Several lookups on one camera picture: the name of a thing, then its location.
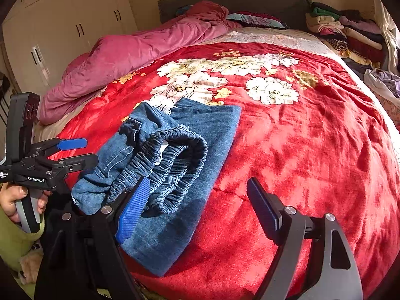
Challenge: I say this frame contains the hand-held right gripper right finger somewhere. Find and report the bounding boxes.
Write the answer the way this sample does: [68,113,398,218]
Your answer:
[247,176,365,300]

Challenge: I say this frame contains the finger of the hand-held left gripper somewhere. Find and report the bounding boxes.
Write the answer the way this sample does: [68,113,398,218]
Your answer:
[31,137,88,156]
[51,153,99,176]

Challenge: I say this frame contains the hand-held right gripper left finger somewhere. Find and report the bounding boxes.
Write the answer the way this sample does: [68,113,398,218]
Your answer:
[34,175,154,300]

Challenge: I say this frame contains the blue denim pants lace trim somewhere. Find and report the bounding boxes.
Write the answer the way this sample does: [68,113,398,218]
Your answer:
[71,97,243,277]

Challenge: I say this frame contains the person's left forearm green sleeve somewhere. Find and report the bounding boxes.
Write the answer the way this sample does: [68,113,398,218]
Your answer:
[0,206,46,271]

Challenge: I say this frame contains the person's left hand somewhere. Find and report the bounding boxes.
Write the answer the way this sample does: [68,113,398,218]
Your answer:
[0,185,49,226]

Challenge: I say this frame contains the red floral blanket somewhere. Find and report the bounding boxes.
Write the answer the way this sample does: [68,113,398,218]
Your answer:
[54,42,400,300]

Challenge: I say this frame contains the beige fuzzy cloth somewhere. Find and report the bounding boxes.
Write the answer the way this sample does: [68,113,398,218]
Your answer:
[18,250,44,286]

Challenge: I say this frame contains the pink quilt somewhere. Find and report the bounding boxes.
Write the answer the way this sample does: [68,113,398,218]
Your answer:
[37,1,243,126]

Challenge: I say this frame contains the cream wardrobe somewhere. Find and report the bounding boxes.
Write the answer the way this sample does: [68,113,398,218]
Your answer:
[0,0,138,101]

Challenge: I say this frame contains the purple and white clothes heap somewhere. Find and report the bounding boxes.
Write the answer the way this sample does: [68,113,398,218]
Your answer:
[364,68,400,108]

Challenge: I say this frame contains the patterned pillow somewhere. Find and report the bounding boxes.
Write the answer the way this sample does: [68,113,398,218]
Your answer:
[225,11,290,30]

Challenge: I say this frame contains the pile of folded clothes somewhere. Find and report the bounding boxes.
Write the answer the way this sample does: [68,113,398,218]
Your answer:
[304,2,386,69]

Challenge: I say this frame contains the dark grey headboard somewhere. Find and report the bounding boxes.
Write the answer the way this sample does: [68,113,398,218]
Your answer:
[158,0,313,32]

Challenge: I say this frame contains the cream curtain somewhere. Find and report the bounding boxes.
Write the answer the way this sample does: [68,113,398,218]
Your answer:
[373,0,400,72]

